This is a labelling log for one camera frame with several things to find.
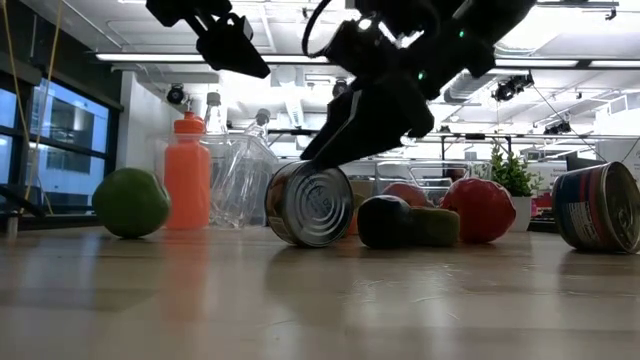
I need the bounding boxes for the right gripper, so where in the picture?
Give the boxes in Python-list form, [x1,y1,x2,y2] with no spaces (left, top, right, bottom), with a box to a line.
[299,19,435,169]

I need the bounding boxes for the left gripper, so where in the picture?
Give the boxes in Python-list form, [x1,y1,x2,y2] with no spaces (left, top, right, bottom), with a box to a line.
[195,30,272,79]

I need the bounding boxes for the clear bottle white cap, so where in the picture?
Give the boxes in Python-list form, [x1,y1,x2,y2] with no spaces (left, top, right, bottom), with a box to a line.
[202,91,236,227]
[214,107,275,227]

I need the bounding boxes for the tuna can photo label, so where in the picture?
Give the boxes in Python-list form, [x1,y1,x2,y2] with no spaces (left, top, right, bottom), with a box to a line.
[264,160,356,249]

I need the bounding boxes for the orange squeeze bottle with strap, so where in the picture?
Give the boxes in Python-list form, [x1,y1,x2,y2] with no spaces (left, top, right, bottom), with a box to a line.
[163,110,213,231]

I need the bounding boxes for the green apple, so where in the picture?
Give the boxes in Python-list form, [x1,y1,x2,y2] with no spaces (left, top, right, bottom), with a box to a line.
[91,166,173,240]

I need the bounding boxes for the can blue red label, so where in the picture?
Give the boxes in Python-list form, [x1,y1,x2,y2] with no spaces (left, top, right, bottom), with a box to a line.
[551,160,640,255]

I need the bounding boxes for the short clear plastic bin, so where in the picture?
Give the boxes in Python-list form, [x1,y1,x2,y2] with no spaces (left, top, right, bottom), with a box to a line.
[374,159,494,236]

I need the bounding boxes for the dark round fruit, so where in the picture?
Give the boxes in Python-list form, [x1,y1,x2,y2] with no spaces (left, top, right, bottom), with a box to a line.
[356,194,414,250]

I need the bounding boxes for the long ceiling light bar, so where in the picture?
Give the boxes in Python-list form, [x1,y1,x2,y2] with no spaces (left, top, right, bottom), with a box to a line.
[94,52,640,70]

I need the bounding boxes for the tall clear plastic bin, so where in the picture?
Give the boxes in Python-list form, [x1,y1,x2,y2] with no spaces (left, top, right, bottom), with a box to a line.
[149,132,280,230]

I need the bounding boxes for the brown kiwi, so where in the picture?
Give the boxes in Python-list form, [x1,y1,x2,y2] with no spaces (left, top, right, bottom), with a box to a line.
[407,206,462,248]

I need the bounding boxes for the green plant white pot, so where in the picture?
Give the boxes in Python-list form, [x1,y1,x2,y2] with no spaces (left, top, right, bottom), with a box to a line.
[487,144,544,234]

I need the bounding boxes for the dark framed window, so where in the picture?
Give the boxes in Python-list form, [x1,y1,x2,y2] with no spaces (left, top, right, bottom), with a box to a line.
[0,49,125,211]

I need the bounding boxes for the black computer monitor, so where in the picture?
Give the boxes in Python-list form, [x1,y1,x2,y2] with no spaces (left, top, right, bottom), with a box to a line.
[565,152,609,174]

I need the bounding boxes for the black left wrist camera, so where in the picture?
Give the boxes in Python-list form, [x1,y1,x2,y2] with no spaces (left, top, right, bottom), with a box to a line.
[219,13,255,42]

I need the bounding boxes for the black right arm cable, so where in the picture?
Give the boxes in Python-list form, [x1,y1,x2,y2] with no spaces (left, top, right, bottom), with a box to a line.
[301,0,334,60]

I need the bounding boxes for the black ceiling camera cluster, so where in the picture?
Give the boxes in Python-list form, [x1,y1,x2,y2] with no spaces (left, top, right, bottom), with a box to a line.
[491,72,535,104]

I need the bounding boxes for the orange extension cable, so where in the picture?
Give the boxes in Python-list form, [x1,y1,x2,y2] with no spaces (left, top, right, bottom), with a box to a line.
[1,0,64,201]

